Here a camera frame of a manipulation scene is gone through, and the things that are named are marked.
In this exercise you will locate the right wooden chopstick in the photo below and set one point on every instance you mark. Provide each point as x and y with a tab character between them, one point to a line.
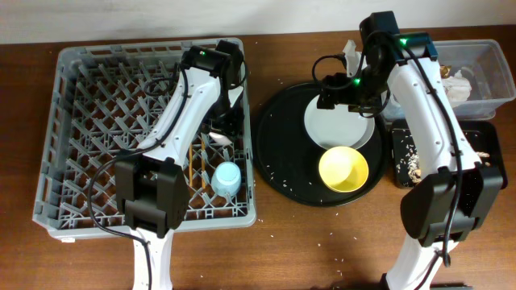
203	164

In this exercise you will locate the black rectangular waste tray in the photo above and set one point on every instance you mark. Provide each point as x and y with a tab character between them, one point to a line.
482	137

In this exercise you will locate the pink plastic cup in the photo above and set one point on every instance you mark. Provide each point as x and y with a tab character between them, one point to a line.
221	140

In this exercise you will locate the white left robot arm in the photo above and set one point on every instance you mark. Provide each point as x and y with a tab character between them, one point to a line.
151	189

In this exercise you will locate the brown Nescafe sachet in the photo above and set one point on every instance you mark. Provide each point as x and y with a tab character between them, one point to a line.
445	71

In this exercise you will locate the yellow bowl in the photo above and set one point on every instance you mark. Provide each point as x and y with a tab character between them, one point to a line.
343	169

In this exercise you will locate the grey round plate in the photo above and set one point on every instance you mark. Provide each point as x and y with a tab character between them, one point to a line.
337	127

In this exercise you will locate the clear plastic waste bin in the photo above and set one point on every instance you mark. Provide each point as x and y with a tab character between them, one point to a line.
483	63

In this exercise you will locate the white napkin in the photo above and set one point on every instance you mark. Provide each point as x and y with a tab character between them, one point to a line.
457	88

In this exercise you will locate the left wooden chopstick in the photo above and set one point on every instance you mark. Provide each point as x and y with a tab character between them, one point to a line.
190	167

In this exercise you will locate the rice and nut leftovers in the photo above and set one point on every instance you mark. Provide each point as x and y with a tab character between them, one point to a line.
412	163

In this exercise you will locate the wooden chopstick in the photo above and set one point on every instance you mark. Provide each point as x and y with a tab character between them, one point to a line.
203	164
190	167

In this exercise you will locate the round black tray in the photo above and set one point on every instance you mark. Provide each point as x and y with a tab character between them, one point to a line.
288	159

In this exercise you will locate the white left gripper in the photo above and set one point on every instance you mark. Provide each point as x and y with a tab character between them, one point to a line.
234	125

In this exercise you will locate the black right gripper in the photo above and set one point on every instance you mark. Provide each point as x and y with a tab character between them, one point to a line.
335	89

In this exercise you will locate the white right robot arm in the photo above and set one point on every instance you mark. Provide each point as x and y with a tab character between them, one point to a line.
457	190

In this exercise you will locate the grey dishwasher rack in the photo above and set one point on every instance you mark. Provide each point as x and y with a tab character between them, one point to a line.
98	108

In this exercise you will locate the light blue plastic cup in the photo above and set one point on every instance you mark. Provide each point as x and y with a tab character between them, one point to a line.
226	179

